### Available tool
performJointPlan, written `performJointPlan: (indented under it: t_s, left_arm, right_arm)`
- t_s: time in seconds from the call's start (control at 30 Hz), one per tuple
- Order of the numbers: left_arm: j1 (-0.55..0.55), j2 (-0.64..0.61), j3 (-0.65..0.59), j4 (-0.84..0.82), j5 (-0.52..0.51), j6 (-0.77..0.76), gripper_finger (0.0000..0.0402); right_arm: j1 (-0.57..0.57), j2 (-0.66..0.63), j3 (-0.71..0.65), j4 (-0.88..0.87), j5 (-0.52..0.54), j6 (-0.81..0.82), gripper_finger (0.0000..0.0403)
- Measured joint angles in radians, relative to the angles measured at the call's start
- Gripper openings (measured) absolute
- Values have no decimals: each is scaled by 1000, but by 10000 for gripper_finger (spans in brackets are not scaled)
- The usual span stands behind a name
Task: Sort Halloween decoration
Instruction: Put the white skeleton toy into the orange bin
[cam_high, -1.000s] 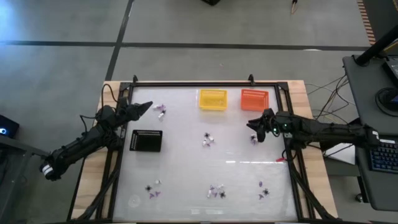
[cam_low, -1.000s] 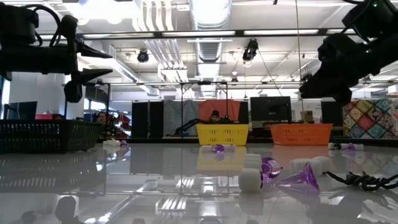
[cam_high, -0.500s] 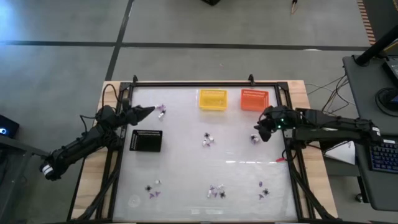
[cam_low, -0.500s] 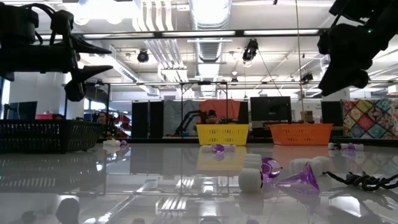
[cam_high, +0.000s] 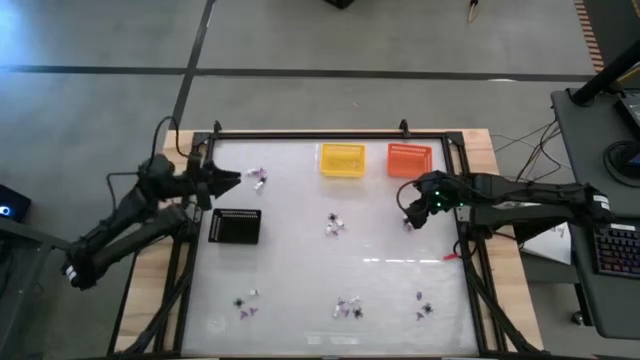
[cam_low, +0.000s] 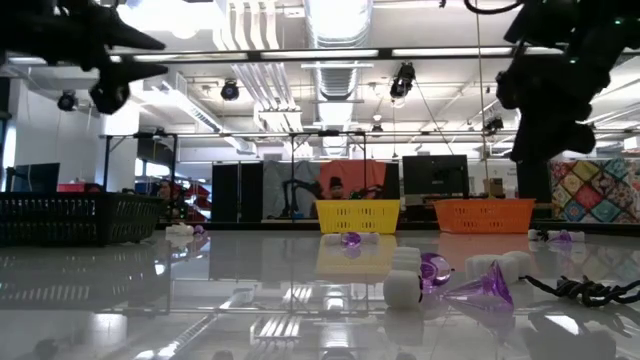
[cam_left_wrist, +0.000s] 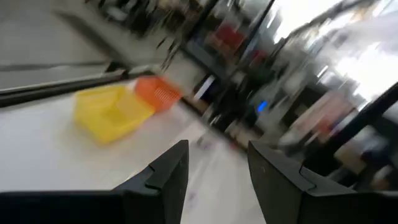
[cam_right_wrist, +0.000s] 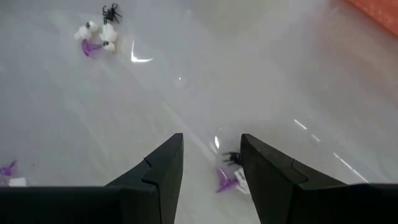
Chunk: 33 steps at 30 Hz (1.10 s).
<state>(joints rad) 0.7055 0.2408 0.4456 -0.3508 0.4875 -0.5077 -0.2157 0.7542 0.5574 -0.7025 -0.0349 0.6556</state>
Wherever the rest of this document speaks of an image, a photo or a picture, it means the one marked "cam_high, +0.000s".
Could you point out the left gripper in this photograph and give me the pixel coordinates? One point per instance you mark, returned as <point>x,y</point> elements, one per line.
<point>206,185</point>

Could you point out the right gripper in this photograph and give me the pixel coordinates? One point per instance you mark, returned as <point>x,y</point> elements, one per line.
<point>442,197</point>

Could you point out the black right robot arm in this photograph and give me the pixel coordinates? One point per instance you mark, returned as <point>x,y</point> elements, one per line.
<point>525,200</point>

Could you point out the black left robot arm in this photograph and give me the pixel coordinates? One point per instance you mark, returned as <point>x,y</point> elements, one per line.
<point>125,210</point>

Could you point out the black plastic basket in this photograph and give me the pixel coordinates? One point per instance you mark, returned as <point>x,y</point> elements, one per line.
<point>235,227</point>

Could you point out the red clip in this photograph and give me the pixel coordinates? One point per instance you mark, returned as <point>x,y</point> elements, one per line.
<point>451,257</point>

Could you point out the orange plastic basket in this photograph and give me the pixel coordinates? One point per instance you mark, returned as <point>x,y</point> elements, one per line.
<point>410,161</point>

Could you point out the yellow plastic basket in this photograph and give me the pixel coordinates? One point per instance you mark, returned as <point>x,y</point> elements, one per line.
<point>342,160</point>

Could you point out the white paper sheet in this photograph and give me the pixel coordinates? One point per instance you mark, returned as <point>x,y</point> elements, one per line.
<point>550,247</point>

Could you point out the grey desk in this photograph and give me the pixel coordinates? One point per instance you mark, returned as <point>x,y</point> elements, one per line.
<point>585,140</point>
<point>610,305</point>

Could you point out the desk caster wheel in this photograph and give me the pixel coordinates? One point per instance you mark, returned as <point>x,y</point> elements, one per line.
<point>578,318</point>

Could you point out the grey metal stand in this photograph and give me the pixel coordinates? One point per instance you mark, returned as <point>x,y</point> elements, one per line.
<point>30,236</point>

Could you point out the backlit black keyboard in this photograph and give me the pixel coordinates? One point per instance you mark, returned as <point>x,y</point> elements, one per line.
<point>617,250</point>

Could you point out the black round stand base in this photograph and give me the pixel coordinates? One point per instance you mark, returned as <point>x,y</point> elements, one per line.
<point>620,162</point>

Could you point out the black device with blue light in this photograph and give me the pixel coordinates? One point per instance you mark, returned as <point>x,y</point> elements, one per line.
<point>15,200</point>

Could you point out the pale stick tool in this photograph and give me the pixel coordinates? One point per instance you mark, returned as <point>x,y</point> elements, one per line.
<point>473,12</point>

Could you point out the black floor object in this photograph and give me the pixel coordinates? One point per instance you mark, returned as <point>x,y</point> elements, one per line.
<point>340,3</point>

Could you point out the black monitor pole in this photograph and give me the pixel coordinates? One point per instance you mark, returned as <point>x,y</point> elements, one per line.
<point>605,75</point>

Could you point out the dark mat with striped edge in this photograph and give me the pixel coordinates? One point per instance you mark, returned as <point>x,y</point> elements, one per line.
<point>620,25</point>

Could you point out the grey metal bracket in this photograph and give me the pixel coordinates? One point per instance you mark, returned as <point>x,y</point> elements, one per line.
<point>462,214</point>

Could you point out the black frame clamp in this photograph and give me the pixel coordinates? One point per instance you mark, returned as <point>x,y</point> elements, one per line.
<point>404,128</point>
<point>217,127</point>

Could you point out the black aluminium table frame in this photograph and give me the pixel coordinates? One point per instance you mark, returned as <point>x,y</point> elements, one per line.
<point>325,135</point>

